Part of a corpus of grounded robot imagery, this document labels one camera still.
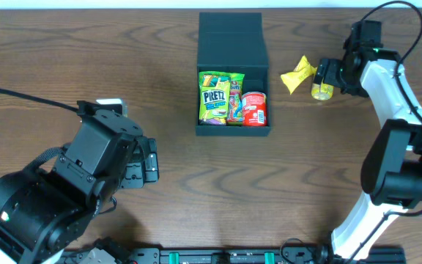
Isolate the yellow small snack can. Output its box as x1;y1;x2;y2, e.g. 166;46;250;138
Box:
311;83;334;100

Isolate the red snack can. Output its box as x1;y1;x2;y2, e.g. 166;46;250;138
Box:
242;92;267;127

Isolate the Haribo gummy bag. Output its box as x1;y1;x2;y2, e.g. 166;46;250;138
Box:
226;73;245;125

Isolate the black gift box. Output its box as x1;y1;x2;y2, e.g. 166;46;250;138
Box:
196;12;270;136

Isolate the Pretz snack box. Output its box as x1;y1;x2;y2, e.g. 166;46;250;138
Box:
199;71;231;125

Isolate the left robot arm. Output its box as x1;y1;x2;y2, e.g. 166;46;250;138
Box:
0;100;159;263

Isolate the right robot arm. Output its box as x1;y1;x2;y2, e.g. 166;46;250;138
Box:
313;19;422;263

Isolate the yellow candy wrapper packet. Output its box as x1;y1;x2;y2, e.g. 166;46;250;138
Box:
281;55;317;95

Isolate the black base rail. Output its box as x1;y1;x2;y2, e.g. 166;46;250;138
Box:
60;237;407;264

